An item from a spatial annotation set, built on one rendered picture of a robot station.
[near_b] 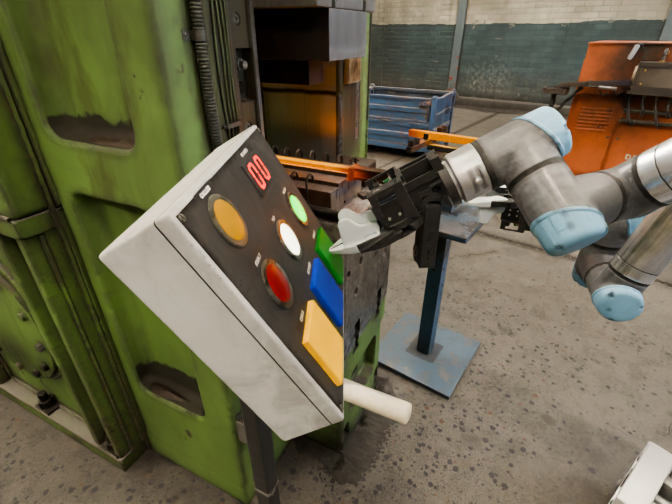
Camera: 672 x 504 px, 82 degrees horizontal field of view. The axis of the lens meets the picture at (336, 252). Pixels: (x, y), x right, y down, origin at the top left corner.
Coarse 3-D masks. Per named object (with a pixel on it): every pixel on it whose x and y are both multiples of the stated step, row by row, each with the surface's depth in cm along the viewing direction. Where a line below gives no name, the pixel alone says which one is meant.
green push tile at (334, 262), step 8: (320, 232) 62; (320, 240) 60; (328, 240) 64; (320, 248) 58; (328, 248) 62; (320, 256) 58; (328, 256) 60; (336, 256) 64; (328, 264) 59; (336, 264) 62; (336, 272) 60; (336, 280) 60
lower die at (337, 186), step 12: (288, 156) 118; (288, 168) 108; (300, 168) 107; (312, 168) 105; (300, 180) 102; (324, 180) 100; (336, 180) 100; (300, 192) 99; (312, 192) 97; (324, 192) 95; (336, 192) 98; (348, 192) 105; (312, 204) 99; (324, 204) 97; (336, 204) 99
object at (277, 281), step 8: (272, 264) 42; (272, 272) 41; (280, 272) 42; (272, 280) 40; (280, 280) 41; (272, 288) 39; (280, 288) 41; (288, 288) 43; (280, 296) 40; (288, 296) 42
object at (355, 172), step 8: (280, 160) 110; (288, 160) 109; (296, 160) 109; (304, 160) 109; (328, 168) 104; (336, 168) 103; (344, 168) 102; (352, 168) 101; (360, 168) 101; (368, 168) 101; (376, 168) 101; (352, 176) 101; (360, 176) 102; (368, 176) 101; (384, 176) 99
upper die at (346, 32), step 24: (264, 24) 83; (288, 24) 81; (312, 24) 78; (336, 24) 80; (360, 24) 89; (264, 48) 85; (288, 48) 83; (312, 48) 81; (336, 48) 82; (360, 48) 92
